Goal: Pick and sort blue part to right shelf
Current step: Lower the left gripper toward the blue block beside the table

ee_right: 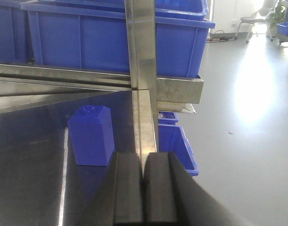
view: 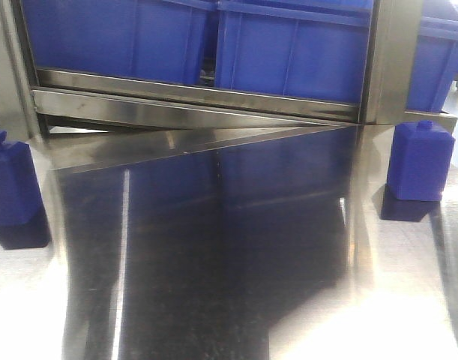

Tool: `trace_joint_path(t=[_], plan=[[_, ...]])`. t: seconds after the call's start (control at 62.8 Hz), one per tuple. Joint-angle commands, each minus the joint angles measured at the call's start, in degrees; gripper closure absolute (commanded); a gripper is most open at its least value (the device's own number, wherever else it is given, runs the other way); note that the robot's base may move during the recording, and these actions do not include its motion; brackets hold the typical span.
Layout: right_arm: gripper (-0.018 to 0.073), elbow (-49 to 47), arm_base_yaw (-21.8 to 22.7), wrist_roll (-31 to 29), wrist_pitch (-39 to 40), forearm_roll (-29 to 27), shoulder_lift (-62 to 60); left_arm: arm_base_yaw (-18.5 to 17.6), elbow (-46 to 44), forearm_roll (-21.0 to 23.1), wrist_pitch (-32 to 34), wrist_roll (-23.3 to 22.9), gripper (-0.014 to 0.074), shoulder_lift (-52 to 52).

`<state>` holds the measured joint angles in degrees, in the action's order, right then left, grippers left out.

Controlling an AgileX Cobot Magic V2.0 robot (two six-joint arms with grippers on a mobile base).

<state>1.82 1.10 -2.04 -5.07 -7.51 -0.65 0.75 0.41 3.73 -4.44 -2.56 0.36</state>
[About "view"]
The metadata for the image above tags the blue bottle-shaped part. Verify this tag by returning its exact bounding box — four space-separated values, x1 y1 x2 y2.
0 129 46 227
387 120 455 202

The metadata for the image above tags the blue bin behind table middle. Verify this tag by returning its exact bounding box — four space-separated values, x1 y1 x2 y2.
214 1 371 104

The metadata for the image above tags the blue bin behind table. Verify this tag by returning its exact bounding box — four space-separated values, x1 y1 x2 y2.
406 1 458 113
22 1 217 85
214 1 371 104

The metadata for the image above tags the blue bin behind table left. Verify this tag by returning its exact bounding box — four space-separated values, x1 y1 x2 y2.
22 1 217 85

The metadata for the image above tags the blue bin behind table right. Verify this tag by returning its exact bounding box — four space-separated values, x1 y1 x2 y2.
406 1 458 113

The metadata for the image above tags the stainless steel table rack frame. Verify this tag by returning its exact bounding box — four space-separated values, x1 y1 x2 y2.
0 0 458 173

